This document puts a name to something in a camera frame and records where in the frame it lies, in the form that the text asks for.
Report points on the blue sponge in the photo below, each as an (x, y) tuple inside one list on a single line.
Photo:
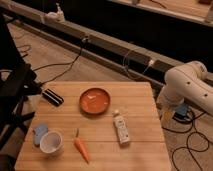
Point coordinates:
[(39, 131)]

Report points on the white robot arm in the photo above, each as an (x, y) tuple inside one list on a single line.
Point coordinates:
[(187, 81)]

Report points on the orange toy carrot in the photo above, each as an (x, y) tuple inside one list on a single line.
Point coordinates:
[(80, 146)]

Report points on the black camera tripod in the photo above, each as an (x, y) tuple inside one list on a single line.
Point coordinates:
[(17, 81)]

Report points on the white plastic bottle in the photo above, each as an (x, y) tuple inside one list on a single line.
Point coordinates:
[(121, 128)]

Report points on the orange ceramic bowl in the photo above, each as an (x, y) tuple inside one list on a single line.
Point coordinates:
[(94, 101)]

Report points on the grey metal rail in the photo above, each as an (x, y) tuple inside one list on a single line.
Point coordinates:
[(115, 27)]

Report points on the black rectangular box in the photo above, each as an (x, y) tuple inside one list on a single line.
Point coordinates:
[(52, 97)]

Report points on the white ceramic cup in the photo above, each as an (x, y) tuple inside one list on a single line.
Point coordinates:
[(51, 142)]

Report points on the blue box on floor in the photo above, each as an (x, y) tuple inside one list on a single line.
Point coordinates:
[(181, 111)]

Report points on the white device on rail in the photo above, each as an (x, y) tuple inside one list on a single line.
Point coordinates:
[(58, 15)]

